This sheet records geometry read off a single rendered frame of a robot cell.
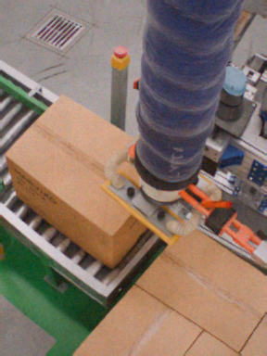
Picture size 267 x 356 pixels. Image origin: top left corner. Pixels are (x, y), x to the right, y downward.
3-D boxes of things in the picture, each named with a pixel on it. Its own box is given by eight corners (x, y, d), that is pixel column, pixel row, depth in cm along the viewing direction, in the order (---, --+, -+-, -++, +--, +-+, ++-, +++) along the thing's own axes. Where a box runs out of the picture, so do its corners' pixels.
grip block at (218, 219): (201, 223, 200) (204, 216, 195) (218, 204, 203) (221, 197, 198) (219, 237, 197) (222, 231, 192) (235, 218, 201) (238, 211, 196)
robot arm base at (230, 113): (219, 89, 249) (222, 76, 241) (247, 105, 246) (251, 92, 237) (204, 110, 243) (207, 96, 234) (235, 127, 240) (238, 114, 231)
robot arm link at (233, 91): (226, 109, 232) (231, 90, 220) (209, 86, 237) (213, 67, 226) (248, 100, 235) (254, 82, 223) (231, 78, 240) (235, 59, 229)
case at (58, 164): (16, 196, 274) (4, 154, 239) (66, 140, 291) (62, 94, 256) (112, 270, 259) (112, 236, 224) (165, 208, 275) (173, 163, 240)
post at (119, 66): (108, 162, 349) (110, 57, 261) (115, 155, 351) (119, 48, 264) (117, 169, 347) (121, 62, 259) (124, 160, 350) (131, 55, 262)
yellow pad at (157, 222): (99, 188, 216) (99, 182, 211) (119, 171, 219) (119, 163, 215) (171, 247, 206) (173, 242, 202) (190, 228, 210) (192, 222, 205)
